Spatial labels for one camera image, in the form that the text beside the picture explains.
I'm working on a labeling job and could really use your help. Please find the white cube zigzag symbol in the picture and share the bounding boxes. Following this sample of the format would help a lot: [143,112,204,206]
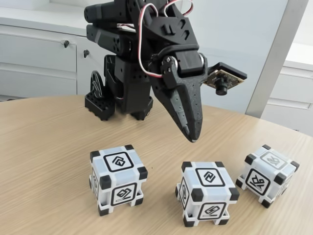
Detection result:
[175,161,240,227]

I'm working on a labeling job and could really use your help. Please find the white cube crossed symbol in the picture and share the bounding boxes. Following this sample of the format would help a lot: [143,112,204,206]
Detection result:
[235,144,300,209]

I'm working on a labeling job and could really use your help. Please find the white cube house symbol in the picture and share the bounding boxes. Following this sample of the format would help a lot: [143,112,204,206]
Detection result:
[89,144,149,217]

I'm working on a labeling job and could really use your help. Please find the black clamp knob wheel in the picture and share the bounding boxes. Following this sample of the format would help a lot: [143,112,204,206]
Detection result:
[89,70,105,99]

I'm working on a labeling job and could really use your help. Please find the white door cabinet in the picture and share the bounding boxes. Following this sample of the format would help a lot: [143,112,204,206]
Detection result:
[75,31,190,101]

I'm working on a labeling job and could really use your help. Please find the white low cabinet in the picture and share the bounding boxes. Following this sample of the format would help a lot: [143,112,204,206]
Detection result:
[265,43,313,138]

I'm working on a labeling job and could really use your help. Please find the white drawer cabinet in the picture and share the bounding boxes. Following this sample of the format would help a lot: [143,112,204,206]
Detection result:
[0,0,78,101]

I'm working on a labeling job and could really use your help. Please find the gripper camera module with mount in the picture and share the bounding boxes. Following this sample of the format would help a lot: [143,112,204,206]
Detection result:
[202,62,247,96]

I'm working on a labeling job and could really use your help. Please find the red white arm servo cable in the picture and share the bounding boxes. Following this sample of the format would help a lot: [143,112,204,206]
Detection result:
[164,0,195,18]

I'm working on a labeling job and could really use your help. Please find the red white gripper servo cable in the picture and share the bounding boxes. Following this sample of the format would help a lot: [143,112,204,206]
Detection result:
[138,2,164,78]

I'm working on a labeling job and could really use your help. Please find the grey metal post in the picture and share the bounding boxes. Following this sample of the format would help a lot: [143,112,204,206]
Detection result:
[245,0,309,119]

